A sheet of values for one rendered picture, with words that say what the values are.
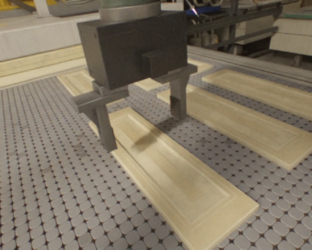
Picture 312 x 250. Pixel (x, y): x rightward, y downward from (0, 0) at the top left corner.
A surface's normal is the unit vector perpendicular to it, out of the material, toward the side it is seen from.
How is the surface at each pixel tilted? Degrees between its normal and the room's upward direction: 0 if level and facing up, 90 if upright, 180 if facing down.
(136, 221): 0
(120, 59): 90
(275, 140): 11
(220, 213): 0
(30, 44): 90
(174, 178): 0
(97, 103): 90
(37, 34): 90
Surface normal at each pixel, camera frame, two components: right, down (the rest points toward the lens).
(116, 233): -0.09, -0.86
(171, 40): 0.55, 0.38
